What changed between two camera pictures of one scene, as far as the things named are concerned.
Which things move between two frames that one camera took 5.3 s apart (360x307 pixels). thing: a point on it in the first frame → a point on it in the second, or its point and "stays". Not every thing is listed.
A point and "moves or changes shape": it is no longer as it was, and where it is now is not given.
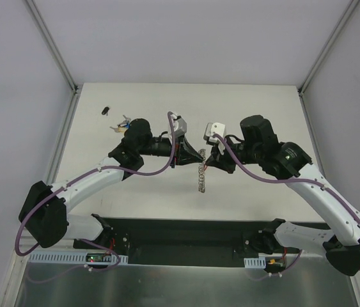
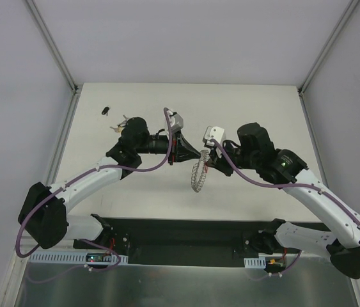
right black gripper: [225, 157] stays
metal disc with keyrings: [202, 172] moves or changes shape
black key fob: [105, 110] stays
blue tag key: [125, 123] stays
